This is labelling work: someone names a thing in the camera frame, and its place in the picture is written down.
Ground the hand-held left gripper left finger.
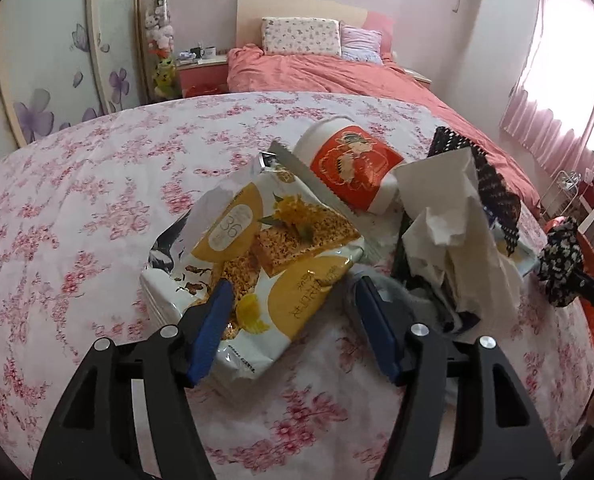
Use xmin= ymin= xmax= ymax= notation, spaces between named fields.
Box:
xmin=31 ymin=280 xmax=234 ymax=480

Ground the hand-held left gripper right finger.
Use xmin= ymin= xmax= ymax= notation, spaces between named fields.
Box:
xmin=354 ymin=276 xmax=562 ymax=480

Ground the black floral cloth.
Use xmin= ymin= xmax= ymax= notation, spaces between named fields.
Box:
xmin=537 ymin=217 xmax=585 ymax=308

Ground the yellow white snack bag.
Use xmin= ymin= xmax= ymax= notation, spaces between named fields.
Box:
xmin=141 ymin=139 xmax=368 ymax=386

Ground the white tissue paper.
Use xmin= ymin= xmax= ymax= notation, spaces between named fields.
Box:
xmin=392 ymin=150 xmax=525 ymax=328

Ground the black dotted wrapper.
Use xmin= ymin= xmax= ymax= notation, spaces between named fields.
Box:
xmin=427 ymin=126 xmax=540 ymax=278

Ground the red white paper cup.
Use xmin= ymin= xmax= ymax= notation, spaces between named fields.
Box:
xmin=293 ymin=116 xmax=408 ymax=215

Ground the pink floral quilt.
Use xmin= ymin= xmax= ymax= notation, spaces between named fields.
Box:
xmin=0 ymin=91 xmax=594 ymax=480

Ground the pink curtain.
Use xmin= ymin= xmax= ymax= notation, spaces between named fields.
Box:
xmin=499 ymin=0 xmax=594 ymax=171

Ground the pink nightstand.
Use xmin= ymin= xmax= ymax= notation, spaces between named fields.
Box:
xmin=177 ymin=56 xmax=229 ymax=97

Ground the salmon duvet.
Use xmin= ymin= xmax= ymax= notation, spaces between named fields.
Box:
xmin=227 ymin=45 xmax=542 ymax=211

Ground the striped pink pillow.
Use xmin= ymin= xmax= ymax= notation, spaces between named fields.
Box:
xmin=341 ymin=25 xmax=384 ymax=65

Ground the hanging bag of plush toys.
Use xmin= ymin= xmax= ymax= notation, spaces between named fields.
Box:
xmin=144 ymin=0 xmax=176 ymax=98

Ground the floral white pillow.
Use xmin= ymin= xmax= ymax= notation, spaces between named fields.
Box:
xmin=261 ymin=17 xmax=342 ymax=57

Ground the plain pink pillow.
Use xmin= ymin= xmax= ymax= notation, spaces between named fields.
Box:
xmin=364 ymin=11 xmax=395 ymax=56

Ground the wardrobe with purple flowers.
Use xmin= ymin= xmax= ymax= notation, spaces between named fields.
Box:
xmin=0 ymin=0 xmax=150 ymax=161

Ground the beige headboard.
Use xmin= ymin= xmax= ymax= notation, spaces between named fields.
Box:
xmin=237 ymin=0 xmax=368 ymax=48

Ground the white wire rack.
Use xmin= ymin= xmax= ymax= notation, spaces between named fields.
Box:
xmin=544 ymin=170 xmax=580 ymax=221

